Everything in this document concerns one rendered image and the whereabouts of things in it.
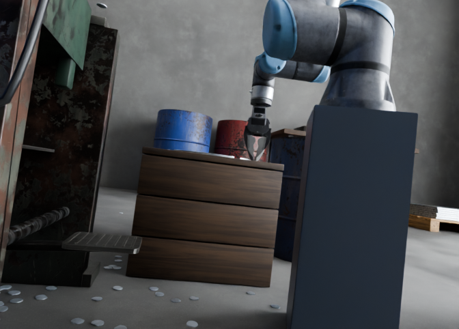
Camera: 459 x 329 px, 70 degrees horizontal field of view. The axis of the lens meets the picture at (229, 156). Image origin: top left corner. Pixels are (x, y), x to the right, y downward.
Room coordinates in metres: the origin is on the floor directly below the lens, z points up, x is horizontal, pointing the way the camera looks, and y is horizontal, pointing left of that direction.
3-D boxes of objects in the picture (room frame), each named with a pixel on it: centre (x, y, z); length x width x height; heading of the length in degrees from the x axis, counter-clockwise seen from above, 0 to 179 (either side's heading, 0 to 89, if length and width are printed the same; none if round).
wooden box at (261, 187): (1.10, 0.06, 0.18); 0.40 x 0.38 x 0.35; 97
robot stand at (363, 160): (0.67, -0.25, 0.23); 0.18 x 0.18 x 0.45; 81
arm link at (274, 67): (1.01, -0.11, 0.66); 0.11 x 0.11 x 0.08; 4
